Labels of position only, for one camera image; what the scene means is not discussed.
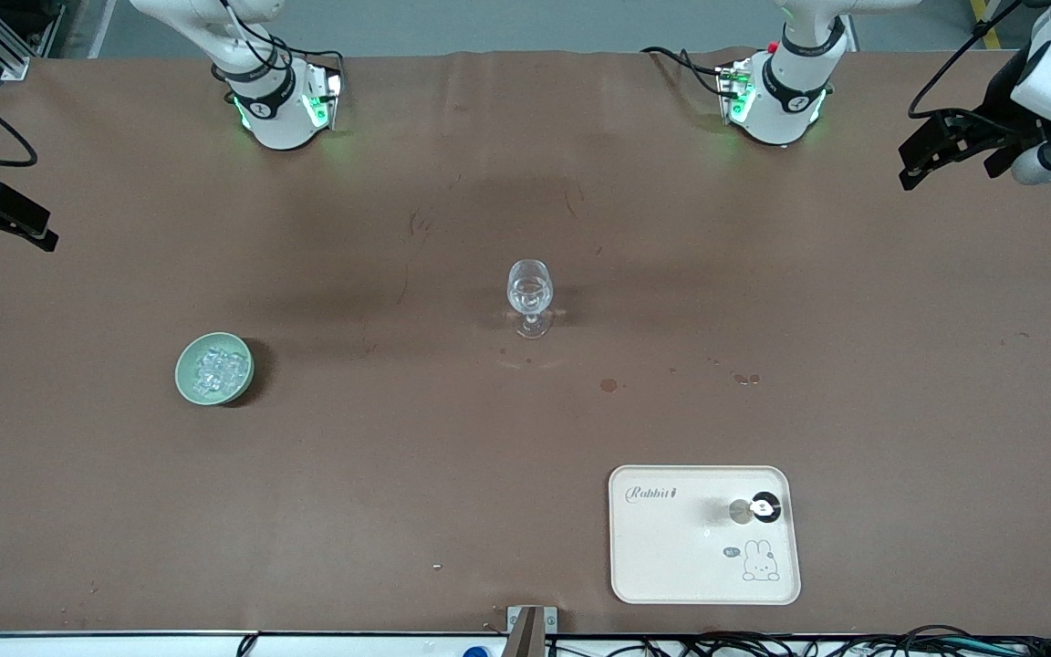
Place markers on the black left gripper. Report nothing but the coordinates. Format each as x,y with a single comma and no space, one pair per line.
997,109

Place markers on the steel jigger measuring cup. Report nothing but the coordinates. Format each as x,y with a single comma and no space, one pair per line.
744,512

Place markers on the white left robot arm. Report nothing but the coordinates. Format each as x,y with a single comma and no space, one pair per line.
785,100

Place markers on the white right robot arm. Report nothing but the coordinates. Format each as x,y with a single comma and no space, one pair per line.
275,119

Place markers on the clear ice cubes pile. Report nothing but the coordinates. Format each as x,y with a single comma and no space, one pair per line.
218,370

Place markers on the clear wine glass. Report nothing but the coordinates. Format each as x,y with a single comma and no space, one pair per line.
530,292

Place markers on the green ceramic bowl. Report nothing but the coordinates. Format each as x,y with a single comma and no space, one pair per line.
186,379

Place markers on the brown table cover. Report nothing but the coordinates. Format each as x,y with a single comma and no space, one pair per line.
398,502

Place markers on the cream rabbit print tray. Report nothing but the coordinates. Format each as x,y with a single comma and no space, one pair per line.
671,557

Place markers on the blue bottle cap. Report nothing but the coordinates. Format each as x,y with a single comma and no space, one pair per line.
476,651

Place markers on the aluminium frame profile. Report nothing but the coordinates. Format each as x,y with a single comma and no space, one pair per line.
10,62

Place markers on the grey metal bracket plate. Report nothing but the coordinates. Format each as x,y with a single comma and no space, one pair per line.
551,616

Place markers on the brown camera post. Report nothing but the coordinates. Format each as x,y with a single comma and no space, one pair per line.
525,634

